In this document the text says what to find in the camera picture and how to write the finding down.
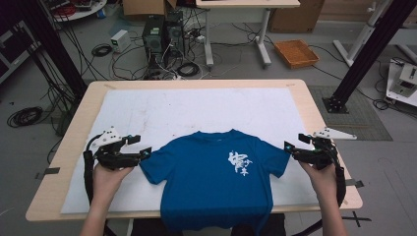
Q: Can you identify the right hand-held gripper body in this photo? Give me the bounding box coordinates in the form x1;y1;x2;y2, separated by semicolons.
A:
303;127;358;171

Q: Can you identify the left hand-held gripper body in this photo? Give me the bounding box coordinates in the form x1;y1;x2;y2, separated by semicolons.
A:
92;126;142;171

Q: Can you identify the blue T-shirt with white print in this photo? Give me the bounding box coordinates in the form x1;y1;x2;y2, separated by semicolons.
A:
139;128;291;236

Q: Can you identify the person's left hand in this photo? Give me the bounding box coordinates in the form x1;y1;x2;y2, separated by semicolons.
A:
91;161;136;205

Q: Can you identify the person's right hand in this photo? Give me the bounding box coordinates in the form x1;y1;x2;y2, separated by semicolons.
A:
299;160;337;202

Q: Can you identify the black tape strip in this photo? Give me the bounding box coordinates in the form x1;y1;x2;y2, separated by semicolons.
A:
343;178;365;189
34;166;61;180

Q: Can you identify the grey floor mat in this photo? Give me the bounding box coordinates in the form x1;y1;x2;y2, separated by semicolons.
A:
308;85;393;143

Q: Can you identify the light wooden table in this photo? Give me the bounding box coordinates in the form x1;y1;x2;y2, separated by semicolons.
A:
25;79;364;222

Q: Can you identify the white table mat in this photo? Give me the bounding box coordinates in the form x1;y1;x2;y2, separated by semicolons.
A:
61;88;320;215

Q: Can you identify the black tape cross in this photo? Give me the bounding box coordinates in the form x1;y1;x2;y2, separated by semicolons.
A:
341;210;373;228

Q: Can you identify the orange tray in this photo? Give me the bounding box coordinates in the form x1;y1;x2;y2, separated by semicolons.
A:
273;38;321;70

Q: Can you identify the small white box device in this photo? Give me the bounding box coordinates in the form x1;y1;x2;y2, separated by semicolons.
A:
110;29;132;54

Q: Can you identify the black computer tower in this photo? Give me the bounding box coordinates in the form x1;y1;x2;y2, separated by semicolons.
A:
142;14;167;73
164;11;187;62

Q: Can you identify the white electronic device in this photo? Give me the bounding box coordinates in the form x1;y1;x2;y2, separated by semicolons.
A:
386;58;417;108

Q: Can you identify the white metal stand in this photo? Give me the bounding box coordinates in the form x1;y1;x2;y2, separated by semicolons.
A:
332;0;394;68

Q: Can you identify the large cardboard box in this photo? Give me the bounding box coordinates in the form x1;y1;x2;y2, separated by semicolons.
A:
268;0;326;34

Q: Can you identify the cardboard box with open flap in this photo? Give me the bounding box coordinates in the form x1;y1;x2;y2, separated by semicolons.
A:
122;0;178;18

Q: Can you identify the round white table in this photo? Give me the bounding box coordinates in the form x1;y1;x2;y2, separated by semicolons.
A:
43;0;108;23

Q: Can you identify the white desk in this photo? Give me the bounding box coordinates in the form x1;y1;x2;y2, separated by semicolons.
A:
195;0;301;69

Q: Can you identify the dark equipment rack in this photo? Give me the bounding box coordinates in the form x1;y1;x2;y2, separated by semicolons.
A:
0;19;41;85

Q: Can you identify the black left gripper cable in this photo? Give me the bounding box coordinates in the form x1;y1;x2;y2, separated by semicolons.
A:
83;133;103;206

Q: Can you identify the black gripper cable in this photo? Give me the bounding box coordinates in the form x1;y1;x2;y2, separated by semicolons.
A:
83;133;103;206
291;148;347;236

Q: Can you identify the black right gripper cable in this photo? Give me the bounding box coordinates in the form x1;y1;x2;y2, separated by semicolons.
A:
291;148;347;236

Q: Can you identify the coiled black cable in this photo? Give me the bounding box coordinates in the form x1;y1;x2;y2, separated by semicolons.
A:
6;105;44;129
176;61;202;79
90;42;114;58

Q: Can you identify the black metal frame post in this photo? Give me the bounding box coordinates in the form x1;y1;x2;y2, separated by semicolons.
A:
322;0;417;114
18;0;89;99

